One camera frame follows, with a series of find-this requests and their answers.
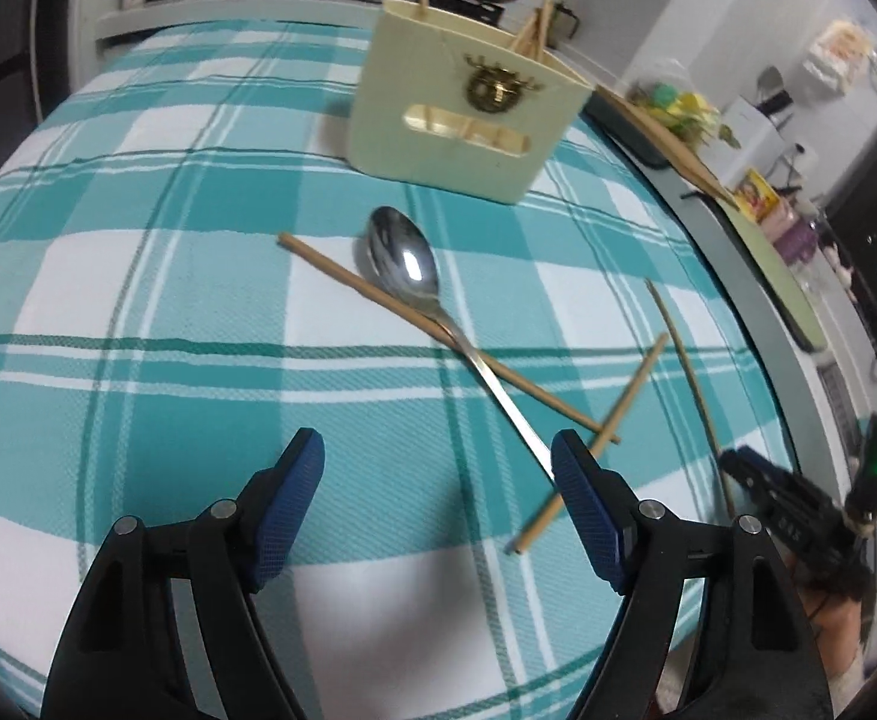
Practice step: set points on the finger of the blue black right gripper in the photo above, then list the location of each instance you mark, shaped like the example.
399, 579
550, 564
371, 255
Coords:
752, 462

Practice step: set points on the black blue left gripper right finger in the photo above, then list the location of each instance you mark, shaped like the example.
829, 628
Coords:
755, 655

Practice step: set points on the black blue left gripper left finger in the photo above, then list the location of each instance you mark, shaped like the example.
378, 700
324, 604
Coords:
162, 606

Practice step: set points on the long crossing wooden chopstick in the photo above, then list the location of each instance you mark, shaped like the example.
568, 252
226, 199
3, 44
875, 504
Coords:
371, 292

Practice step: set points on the large steel spoon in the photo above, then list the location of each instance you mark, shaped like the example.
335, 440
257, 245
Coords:
405, 264

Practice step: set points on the person's right hand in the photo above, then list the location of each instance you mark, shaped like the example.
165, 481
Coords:
836, 622

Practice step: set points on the green cutting mat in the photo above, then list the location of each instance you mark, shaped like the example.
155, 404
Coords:
782, 286

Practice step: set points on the purple cup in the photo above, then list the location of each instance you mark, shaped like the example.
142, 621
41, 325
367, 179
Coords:
799, 242

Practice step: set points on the yellow printed box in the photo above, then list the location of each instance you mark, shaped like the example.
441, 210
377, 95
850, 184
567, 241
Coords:
755, 197

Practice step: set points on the wooden cutting board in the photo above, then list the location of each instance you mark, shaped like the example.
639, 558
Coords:
680, 156

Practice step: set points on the white knife block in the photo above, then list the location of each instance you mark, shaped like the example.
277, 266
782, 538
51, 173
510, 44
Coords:
757, 125

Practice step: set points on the black tray under board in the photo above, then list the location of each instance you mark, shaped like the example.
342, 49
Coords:
604, 117

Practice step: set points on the teal white plaid tablecloth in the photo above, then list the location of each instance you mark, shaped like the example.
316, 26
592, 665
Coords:
158, 346

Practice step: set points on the bag of colourful sponges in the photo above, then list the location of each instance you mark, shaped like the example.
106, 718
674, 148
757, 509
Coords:
665, 91

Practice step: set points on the chopstick in holder middle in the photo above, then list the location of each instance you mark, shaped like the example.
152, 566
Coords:
522, 40

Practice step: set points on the dark glass kettle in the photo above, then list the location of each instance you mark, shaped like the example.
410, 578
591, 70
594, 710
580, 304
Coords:
564, 24

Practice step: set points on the cream utensil holder box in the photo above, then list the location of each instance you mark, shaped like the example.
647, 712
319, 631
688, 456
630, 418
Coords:
448, 102

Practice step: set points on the chopstick in holder right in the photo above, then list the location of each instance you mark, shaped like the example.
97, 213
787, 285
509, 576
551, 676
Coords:
542, 30

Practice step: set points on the wall hung snack bag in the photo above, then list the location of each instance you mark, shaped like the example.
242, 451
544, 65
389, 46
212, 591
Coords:
838, 55

